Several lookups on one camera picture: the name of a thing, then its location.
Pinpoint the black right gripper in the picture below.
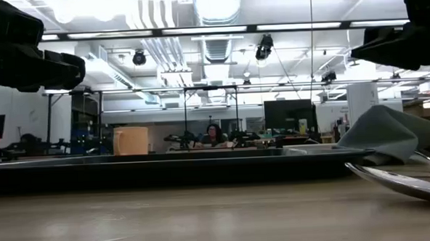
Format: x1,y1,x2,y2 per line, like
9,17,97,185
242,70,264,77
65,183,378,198
348,16,430,80

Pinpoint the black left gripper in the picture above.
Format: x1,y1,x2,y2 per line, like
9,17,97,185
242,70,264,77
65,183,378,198
0,38,87,95

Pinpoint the grey cloth napkin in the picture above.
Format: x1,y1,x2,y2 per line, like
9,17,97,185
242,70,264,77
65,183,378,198
336,102,430,168

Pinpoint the teal-handled metal spoon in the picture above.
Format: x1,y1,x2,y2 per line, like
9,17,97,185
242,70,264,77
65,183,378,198
345,158,430,207

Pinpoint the black plastic serving tray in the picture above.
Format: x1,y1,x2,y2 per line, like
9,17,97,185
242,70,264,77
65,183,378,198
0,142,377,195

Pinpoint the black shelf rack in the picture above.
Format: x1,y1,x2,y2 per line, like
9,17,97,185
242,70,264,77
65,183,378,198
68,89,107,157

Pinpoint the white pillar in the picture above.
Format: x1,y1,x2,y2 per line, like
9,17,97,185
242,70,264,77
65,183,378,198
346,82,381,128

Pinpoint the overhead light bar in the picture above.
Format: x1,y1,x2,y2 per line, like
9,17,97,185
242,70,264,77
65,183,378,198
40,17,412,43

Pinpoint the black monitor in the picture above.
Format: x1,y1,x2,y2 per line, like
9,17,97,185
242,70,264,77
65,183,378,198
264,98,319,136

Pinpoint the seated person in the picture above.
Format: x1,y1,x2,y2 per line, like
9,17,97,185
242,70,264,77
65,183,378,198
199,122,230,150

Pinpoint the black hanging camera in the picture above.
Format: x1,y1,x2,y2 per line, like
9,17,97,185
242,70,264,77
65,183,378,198
131,49,147,66
320,70,338,84
253,33,275,61

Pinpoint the black background station frame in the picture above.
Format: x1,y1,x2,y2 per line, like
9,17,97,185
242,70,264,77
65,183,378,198
182,84,240,137

